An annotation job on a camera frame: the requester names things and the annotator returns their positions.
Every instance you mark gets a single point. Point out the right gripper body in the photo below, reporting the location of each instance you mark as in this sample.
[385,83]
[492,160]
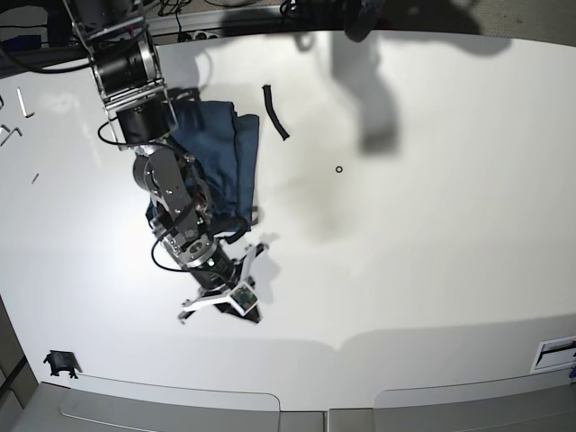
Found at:
[215,273]

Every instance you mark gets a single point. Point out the blue T-shirt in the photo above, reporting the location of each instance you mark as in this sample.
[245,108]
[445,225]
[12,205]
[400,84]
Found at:
[226,145]

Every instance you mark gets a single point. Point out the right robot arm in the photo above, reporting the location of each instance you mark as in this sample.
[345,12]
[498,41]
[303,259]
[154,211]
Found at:
[195,160]

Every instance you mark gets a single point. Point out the black plastic clip part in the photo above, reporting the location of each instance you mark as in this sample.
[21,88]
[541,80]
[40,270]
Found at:
[62,362]

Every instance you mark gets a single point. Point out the silver hex key pair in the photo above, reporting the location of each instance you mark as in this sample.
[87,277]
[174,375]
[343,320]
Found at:
[7,133]

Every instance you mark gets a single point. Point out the long silver hex key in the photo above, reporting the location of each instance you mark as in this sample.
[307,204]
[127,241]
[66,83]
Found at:
[25,112]

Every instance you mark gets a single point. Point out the blue box in background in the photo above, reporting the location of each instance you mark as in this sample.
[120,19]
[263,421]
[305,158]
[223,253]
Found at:
[23,43]

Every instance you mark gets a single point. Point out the right grey chair back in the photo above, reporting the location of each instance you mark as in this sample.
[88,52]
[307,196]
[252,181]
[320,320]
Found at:
[539,402]

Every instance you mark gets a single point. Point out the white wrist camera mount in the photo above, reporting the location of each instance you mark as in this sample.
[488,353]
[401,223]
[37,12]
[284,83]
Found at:
[242,296]

